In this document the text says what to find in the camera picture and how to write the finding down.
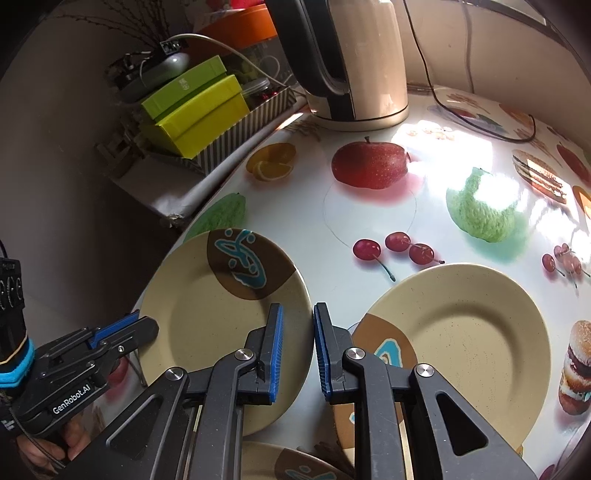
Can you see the beige plate brown patch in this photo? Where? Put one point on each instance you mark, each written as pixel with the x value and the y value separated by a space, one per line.
pixel 479 329
pixel 207 296

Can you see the lime green box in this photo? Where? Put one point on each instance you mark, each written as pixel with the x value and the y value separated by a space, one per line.
pixel 180 89

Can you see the small glass jar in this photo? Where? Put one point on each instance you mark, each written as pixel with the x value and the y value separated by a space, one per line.
pixel 256 92

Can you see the beige plate bottom edge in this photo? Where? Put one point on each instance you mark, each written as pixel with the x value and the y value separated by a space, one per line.
pixel 271 462

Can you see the striped cardboard tray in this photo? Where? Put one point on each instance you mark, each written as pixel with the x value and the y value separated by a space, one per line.
pixel 233 138

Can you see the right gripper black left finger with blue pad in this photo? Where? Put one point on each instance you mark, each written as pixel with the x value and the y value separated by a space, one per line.
pixel 188 425

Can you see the cream electric kettle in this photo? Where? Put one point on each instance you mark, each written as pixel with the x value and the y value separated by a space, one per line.
pixel 348 57

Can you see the grey oval device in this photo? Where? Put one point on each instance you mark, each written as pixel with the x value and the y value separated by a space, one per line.
pixel 150 79

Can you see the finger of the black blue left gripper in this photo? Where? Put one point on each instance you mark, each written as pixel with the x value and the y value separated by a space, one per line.
pixel 132 331

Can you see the person's left hand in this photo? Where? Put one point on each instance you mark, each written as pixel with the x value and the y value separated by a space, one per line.
pixel 74 436

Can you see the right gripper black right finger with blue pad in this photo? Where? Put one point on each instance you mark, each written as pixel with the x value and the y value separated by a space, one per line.
pixel 409 423

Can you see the orange container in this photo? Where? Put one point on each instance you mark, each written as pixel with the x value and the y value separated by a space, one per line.
pixel 239 29

